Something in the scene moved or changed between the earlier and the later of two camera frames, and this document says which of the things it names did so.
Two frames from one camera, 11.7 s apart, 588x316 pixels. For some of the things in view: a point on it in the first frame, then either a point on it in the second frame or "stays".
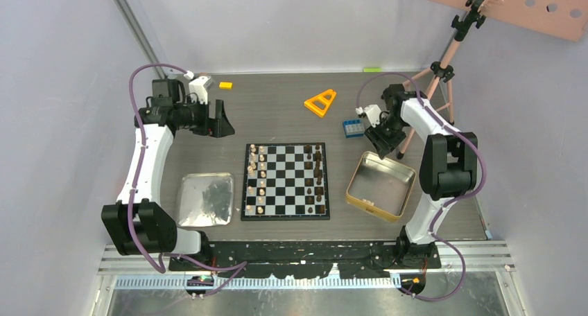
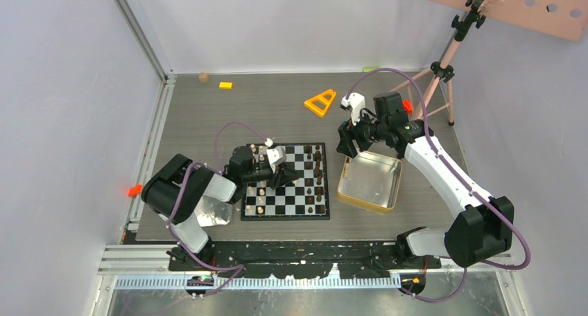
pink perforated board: (560, 10) stays
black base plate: (290, 260) stays
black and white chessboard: (285, 181) stays
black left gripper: (215, 127) -> (281, 175)
